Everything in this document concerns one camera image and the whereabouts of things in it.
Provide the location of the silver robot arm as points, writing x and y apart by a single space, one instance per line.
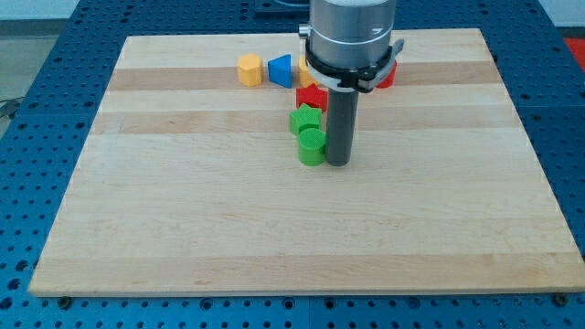
349 34

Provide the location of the yellow block behind arm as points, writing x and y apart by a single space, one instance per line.
305 78

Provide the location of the green cylinder block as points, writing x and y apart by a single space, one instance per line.
311 146

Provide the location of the green star block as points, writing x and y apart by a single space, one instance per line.
303 118

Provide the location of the red star block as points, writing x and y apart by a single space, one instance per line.
313 97

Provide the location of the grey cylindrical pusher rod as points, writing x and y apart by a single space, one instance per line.
340 126

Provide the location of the blue triangular block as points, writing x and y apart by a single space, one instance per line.
280 71

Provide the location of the light wooden board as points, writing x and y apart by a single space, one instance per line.
189 183

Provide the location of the yellow hexagon block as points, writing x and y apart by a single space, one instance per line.
250 70

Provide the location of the red cylinder block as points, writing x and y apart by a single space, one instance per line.
388 81

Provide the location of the black and white mounting bracket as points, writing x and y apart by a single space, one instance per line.
363 79

